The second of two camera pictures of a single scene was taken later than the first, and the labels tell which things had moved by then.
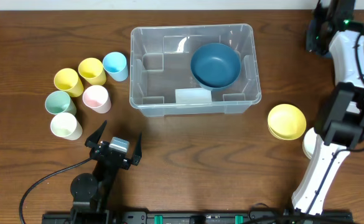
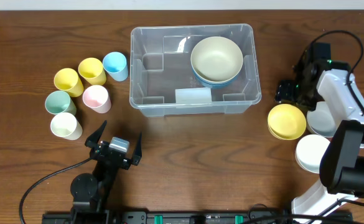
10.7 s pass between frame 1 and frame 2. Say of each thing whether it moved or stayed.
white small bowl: moved
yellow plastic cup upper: stayed
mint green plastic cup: stayed
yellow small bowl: stayed
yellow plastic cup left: stayed
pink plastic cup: stayed
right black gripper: moved
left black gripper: stayed
